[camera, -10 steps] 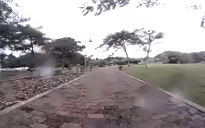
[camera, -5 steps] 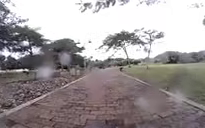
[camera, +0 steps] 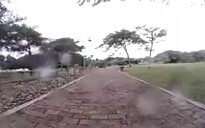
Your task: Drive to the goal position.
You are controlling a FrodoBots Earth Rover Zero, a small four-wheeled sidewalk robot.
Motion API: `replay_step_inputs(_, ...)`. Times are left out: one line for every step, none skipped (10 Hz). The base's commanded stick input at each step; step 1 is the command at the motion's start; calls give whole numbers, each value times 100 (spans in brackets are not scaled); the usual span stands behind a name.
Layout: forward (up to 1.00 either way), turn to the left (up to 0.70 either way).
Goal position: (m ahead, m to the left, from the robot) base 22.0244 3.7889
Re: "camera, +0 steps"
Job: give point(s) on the leaning broad-crowned tree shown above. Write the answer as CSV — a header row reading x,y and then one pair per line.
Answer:
x,y
120,39

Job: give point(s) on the red brick path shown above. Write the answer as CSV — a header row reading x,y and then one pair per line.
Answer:
x,y
105,96

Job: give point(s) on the thin sparse tree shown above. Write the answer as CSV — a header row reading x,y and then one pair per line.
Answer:
x,y
152,37

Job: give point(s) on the dark hedge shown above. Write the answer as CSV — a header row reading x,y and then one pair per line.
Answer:
x,y
36,61

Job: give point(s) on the grey stone kerb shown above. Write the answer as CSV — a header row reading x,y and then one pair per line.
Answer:
x,y
170,94
40,97

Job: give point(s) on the green grass field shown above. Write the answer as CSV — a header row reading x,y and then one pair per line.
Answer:
x,y
176,78

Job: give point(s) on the distant tree line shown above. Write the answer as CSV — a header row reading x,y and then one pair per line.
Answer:
x,y
183,56

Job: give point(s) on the group of dark trees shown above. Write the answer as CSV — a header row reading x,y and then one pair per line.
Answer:
x,y
20,40

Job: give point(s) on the leaf-strewn dirt bed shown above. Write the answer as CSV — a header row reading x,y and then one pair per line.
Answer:
x,y
13,93

